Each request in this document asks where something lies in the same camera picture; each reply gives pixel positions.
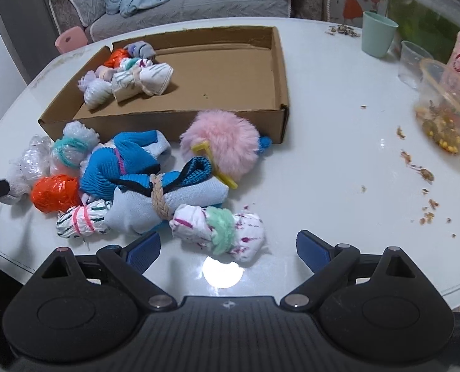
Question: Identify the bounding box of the small orange plastic bag ball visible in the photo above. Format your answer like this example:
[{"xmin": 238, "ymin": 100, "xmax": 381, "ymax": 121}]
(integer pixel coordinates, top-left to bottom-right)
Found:
[{"xmin": 103, "ymin": 48, "xmax": 131, "ymax": 68}]

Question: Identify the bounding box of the clear bowl of snacks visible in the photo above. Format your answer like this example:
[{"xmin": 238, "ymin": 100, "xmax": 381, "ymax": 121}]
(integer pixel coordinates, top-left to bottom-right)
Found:
[{"xmin": 414, "ymin": 58, "xmax": 460, "ymax": 155}]

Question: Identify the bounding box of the blue ribbed sock bundle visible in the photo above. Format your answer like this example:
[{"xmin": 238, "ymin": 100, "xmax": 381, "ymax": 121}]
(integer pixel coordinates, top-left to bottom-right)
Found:
[{"xmin": 79, "ymin": 130, "xmax": 171, "ymax": 201}]

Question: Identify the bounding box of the white cloth purple fuzzy band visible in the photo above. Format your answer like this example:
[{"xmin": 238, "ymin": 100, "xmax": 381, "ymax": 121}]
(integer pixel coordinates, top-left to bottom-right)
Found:
[{"xmin": 78, "ymin": 71, "xmax": 113, "ymax": 111}]

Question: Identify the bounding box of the pink towel roll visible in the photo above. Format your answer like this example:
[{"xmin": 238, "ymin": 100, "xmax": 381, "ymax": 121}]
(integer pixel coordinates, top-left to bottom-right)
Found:
[{"xmin": 94, "ymin": 65, "xmax": 117, "ymax": 82}]

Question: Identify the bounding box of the pink plastic stool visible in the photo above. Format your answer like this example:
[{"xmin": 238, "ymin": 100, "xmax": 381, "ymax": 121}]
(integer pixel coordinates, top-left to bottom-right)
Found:
[{"xmin": 55, "ymin": 26, "xmax": 88, "ymax": 54}]

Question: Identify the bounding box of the white striped cloth beige tie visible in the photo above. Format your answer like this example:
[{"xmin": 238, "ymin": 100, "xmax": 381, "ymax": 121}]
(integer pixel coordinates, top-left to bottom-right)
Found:
[{"xmin": 111, "ymin": 61, "xmax": 173, "ymax": 103}]

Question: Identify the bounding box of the grey sofa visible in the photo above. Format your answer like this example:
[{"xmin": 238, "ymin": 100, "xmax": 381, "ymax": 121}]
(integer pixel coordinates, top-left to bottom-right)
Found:
[{"xmin": 49, "ymin": 0, "xmax": 291, "ymax": 43}]

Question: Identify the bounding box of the large orange plastic bag roll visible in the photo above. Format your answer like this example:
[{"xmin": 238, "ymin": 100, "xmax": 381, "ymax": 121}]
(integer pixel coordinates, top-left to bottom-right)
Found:
[{"xmin": 30, "ymin": 174, "xmax": 81, "ymax": 213}]

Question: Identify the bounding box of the grey sock with blue bow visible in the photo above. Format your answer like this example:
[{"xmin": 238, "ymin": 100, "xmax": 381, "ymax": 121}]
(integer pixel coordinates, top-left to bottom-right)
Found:
[{"xmin": 124, "ymin": 40, "xmax": 156, "ymax": 60}]

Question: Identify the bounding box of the glass fish tank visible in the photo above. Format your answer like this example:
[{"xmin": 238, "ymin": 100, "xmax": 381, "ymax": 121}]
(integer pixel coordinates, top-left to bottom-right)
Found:
[{"xmin": 387, "ymin": 0, "xmax": 460, "ymax": 63}]

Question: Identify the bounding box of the pink fluffy pom-pom toy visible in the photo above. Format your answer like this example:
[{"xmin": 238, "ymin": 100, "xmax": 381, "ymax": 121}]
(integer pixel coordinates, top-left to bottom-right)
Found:
[{"xmin": 179, "ymin": 110, "xmax": 272, "ymax": 189}]

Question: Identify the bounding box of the clear plastic cup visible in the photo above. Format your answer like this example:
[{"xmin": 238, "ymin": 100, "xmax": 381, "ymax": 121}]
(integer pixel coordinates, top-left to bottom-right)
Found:
[{"xmin": 398, "ymin": 40, "xmax": 433, "ymax": 91}]

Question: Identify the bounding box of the brown cardboard box tray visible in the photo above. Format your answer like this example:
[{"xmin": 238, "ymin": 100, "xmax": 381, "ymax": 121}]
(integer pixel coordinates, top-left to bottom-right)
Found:
[{"xmin": 38, "ymin": 26, "xmax": 289, "ymax": 144}]

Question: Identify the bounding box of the white cloth pink band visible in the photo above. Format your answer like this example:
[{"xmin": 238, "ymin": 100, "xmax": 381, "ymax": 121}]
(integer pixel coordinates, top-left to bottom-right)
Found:
[{"xmin": 56, "ymin": 199, "xmax": 112, "ymax": 239}]

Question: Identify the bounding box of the white fluffy sock bundle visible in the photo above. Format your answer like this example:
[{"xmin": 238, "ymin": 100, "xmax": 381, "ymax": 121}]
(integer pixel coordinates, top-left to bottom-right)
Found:
[{"xmin": 0, "ymin": 162, "xmax": 30, "ymax": 206}]

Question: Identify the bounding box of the mint green cup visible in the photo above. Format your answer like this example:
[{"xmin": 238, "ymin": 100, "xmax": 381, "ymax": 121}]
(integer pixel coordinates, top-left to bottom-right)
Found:
[{"xmin": 361, "ymin": 11, "xmax": 399, "ymax": 58}]

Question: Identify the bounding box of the white cloth green fuzzy band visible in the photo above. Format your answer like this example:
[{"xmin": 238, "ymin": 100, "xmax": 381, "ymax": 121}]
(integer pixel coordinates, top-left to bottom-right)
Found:
[{"xmin": 169, "ymin": 205, "xmax": 266, "ymax": 263}]

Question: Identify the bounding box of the clear bag teal band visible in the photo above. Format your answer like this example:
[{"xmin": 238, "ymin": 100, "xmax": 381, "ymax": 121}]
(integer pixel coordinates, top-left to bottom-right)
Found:
[{"xmin": 50, "ymin": 121, "xmax": 100, "ymax": 177}]

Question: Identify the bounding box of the blue grey sock braided tie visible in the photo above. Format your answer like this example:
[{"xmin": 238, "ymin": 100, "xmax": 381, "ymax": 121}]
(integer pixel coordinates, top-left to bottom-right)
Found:
[{"xmin": 105, "ymin": 156, "xmax": 229, "ymax": 236}]

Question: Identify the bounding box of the clear plastic bag bundle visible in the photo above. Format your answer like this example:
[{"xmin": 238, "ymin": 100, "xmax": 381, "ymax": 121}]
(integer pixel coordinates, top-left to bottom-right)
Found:
[{"xmin": 20, "ymin": 135, "xmax": 53, "ymax": 186}]

